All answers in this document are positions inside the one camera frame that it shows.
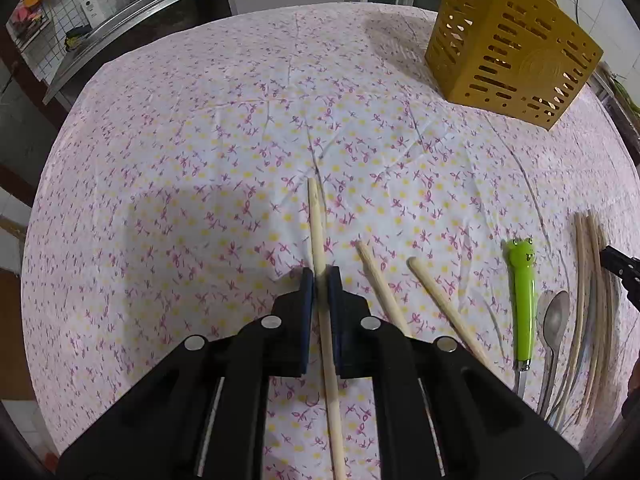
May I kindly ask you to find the thick wooden chopstick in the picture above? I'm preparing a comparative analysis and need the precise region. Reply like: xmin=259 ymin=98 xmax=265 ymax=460
xmin=356 ymin=240 xmax=411 ymax=337
xmin=307 ymin=178 xmax=347 ymax=480
xmin=407 ymin=257 xmax=494 ymax=370

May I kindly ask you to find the metal spoon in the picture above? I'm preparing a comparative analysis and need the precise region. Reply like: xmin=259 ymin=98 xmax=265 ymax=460
xmin=538 ymin=290 xmax=570 ymax=418

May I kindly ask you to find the green frog handle utensil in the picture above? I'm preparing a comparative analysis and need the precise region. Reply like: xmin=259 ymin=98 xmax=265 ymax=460
xmin=506 ymin=237 xmax=536 ymax=399

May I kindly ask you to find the floral pink tablecloth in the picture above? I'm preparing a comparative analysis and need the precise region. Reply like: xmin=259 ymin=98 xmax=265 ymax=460
xmin=22 ymin=3 xmax=639 ymax=479

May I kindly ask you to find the yellow perforated utensil holder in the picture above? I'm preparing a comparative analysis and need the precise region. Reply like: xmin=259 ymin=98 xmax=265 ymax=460
xmin=425 ymin=0 xmax=603 ymax=129

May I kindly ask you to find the white soap bottle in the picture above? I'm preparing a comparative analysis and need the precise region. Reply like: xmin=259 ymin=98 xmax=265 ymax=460
xmin=79 ymin=0 xmax=106 ymax=28

